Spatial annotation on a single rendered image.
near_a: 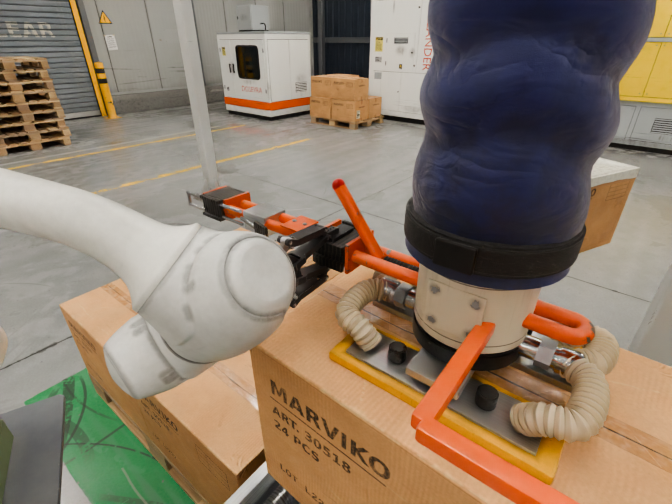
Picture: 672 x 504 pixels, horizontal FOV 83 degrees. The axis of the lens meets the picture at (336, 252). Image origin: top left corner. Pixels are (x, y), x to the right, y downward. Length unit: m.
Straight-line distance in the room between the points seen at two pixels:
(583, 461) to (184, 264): 0.53
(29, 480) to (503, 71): 1.10
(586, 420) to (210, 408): 1.05
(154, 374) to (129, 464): 1.53
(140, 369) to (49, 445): 0.68
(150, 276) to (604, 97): 0.44
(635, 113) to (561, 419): 7.40
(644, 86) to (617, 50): 7.28
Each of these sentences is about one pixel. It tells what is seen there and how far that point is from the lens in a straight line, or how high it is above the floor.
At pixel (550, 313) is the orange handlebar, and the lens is 0.61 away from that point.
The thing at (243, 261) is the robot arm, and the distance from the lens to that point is 0.32.
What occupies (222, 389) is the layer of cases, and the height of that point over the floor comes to 0.54.
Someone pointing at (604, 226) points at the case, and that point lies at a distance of 2.30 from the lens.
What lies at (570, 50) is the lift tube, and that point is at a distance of 0.43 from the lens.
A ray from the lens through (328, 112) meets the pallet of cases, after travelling 8.24.
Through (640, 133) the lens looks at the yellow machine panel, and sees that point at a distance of 7.87.
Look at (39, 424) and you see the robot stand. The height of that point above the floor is 0.75.
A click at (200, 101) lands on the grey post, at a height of 1.01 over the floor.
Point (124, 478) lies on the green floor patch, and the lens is 1.98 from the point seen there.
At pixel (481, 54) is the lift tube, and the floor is 1.53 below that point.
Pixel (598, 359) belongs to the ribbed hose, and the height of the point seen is 1.17.
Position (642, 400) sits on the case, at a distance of 0.75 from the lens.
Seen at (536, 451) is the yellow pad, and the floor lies 1.10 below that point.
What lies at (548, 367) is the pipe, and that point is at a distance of 0.63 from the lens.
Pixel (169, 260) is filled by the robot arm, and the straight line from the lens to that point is 0.36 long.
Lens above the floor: 1.54
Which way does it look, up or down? 29 degrees down
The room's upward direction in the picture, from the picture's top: straight up
